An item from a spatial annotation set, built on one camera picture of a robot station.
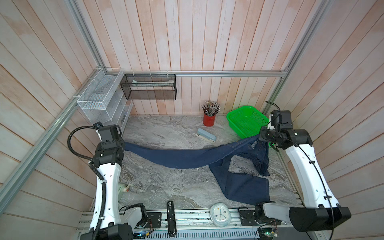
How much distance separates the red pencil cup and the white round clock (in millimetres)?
→ 571

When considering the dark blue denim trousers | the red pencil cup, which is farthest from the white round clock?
the red pencil cup

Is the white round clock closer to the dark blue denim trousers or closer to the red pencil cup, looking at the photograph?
the dark blue denim trousers

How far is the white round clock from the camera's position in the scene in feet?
2.36

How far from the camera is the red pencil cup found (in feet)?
3.38
